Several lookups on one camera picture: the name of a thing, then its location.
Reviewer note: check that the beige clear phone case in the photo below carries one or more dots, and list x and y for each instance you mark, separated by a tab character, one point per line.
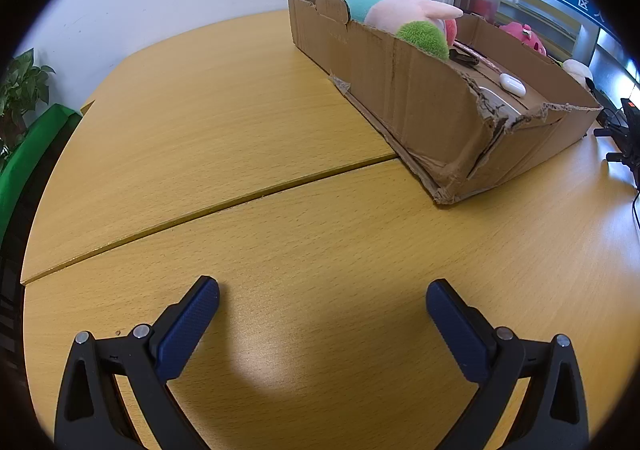
500	99

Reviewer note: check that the teal pink pig plush toy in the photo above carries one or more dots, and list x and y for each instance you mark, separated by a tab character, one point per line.
372	2

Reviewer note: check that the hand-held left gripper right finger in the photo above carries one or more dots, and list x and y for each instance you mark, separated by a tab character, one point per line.
457	330

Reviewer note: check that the brown cardboard box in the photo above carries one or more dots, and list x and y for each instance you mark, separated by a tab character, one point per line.
415	119

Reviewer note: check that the white plush toy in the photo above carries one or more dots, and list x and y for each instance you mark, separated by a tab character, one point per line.
575	69

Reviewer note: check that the black sunglasses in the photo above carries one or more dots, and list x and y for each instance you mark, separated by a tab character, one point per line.
462	58

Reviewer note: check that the green potted plant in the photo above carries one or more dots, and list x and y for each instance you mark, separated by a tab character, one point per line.
22	84

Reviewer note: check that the black device stand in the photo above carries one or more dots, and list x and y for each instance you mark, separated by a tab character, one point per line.
631	129

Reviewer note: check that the pink strawberry plush toy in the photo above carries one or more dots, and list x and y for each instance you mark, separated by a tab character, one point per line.
525	34

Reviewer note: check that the pink green plush toy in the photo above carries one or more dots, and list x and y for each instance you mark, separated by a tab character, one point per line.
425	37

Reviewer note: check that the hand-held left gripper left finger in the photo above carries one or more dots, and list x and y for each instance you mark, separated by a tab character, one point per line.
190	325

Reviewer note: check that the white earbud case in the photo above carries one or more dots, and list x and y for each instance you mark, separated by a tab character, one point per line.
511	82

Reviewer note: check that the pink glitter pen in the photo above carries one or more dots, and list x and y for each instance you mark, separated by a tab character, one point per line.
476	54

